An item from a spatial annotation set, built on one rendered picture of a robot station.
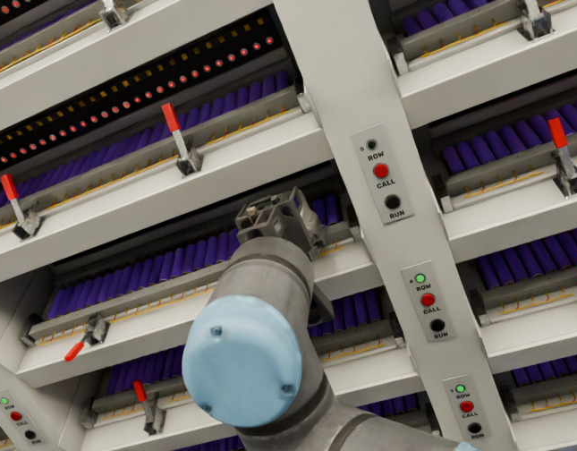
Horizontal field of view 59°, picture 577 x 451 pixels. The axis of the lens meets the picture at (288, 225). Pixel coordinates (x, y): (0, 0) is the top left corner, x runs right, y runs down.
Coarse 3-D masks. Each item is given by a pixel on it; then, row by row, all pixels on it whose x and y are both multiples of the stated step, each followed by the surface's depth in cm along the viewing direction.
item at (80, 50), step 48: (0, 0) 74; (48, 0) 74; (96, 0) 70; (144, 0) 61; (192, 0) 56; (240, 0) 56; (0, 48) 74; (48, 48) 65; (96, 48) 59; (144, 48) 59; (0, 96) 63; (48, 96) 63
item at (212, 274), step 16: (336, 224) 71; (336, 240) 71; (192, 272) 77; (208, 272) 76; (144, 288) 79; (160, 288) 78; (176, 288) 77; (192, 288) 77; (96, 304) 82; (112, 304) 80; (128, 304) 79; (144, 304) 79; (48, 320) 84; (64, 320) 82; (80, 320) 82; (32, 336) 84; (64, 336) 82
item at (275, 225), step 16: (288, 192) 61; (256, 208) 59; (272, 208) 56; (288, 208) 58; (240, 224) 58; (256, 224) 53; (272, 224) 52; (288, 224) 57; (304, 224) 58; (240, 240) 52; (288, 240) 58; (304, 240) 57
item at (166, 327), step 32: (256, 192) 83; (192, 224) 86; (352, 224) 69; (96, 256) 91; (320, 256) 72; (352, 256) 69; (32, 288) 90; (320, 288) 69; (352, 288) 69; (32, 320) 86; (128, 320) 79; (160, 320) 76; (192, 320) 73; (0, 352) 80; (32, 352) 84; (64, 352) 80; (96, 352) 78; (128, 352) 78; (32, 384) 83
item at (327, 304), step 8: (312, 296) 57; (320, 296) 59; (312, 304) 59; (320, 304) 59; (328, 304) 61; (312, 312) 60; (320, 312) 60; (328, 312) 61; (312, 320) 60; (320, 320) 61; (328, 320) 62
